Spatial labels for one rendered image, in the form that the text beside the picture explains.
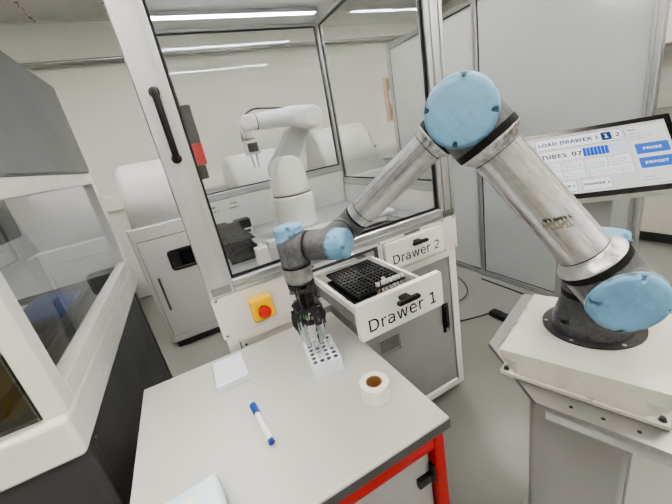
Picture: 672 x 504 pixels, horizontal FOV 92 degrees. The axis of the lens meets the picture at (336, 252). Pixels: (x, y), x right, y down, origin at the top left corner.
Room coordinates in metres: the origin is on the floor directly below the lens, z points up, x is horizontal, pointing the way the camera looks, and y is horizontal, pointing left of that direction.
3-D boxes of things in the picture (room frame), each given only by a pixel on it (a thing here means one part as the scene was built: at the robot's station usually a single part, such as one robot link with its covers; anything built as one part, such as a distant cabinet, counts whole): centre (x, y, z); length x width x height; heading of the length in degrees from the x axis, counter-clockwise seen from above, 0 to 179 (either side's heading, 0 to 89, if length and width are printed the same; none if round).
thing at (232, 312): (1.55, 0.13, 0.87); 1.02 x 0.95 x 0.14; 113
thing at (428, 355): (1.55, 0.12, 0.40); 1.03 x 0.95 x 0.80; 113
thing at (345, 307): (0.99, -0.07, 0.86); 0.40 x 0.26 x 0.06; 23
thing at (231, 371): (0.80, 0.37, 0.77); 0.13 x 0.09 x 0.02; 23
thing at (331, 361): (0.77, 0.09, 0.78); 0.12 x 0.08 x 0.04; 13
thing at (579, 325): (0.61, -0.54, 0.88); 0.15 x 0.15 x 0.10
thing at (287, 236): (0.78, 0.10, 1.11); 0.09 x 0.08 x 0.11; 64
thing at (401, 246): (1.22, -0.32, 0.87); 0.29 x 0.02 x 0.11; 113
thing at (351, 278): (0.98, -0.07, 0.87); 0.22 x 0.18 x 0.06; 23
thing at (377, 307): (0.80, -0.15, 0.87); 0.29 x 0.02 x 0.11; 113
